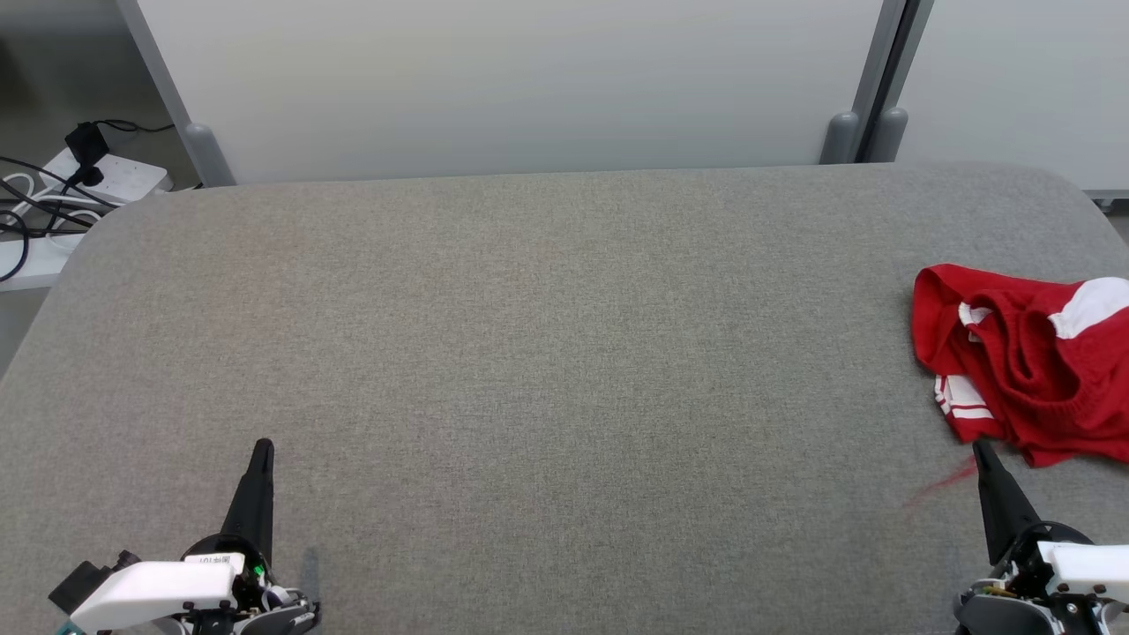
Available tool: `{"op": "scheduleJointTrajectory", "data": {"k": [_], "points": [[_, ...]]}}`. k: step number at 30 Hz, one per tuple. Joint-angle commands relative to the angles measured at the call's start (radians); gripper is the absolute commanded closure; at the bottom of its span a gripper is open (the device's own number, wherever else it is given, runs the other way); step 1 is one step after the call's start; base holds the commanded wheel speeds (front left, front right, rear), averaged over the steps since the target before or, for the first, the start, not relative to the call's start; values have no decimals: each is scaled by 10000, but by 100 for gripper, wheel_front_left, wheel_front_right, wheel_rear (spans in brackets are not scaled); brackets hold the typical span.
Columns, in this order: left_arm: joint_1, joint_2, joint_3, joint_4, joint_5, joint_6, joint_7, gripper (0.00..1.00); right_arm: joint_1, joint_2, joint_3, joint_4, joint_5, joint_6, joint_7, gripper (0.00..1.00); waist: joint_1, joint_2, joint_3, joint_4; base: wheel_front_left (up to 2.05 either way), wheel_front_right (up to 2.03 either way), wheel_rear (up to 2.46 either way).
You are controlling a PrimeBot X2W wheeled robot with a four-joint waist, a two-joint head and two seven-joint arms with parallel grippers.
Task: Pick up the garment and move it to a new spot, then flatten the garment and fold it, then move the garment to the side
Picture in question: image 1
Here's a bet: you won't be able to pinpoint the red white jersey shirt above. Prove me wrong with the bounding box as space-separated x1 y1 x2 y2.
912 264 1090 445

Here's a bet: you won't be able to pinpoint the grey slanted partition post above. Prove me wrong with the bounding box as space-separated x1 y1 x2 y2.
115 0 237 188

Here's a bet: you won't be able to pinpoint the black plug adapter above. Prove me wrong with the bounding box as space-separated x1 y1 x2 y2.
64 121 113 189

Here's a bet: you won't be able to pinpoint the narrow white partition panel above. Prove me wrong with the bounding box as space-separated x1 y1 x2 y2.
900 0 1129 192

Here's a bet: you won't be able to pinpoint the white power strip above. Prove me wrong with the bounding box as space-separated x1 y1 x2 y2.
40 147 174 209

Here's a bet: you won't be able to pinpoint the wide white partition panel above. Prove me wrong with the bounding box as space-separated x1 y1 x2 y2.
137 0 885 186

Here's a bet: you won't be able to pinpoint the white power cable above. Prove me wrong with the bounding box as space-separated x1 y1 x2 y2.
0 172 100 234

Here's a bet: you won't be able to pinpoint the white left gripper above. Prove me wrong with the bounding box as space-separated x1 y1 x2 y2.
69 437 321 635

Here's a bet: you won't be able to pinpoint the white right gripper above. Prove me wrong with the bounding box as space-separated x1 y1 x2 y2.
953 438 1129 635

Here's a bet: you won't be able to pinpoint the red white jersey shorts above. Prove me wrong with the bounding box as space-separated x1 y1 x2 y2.
957 277 1129 468

